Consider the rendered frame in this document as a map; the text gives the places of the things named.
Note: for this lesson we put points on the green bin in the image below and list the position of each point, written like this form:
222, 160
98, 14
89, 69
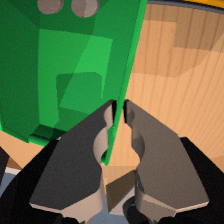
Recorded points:
57, 69

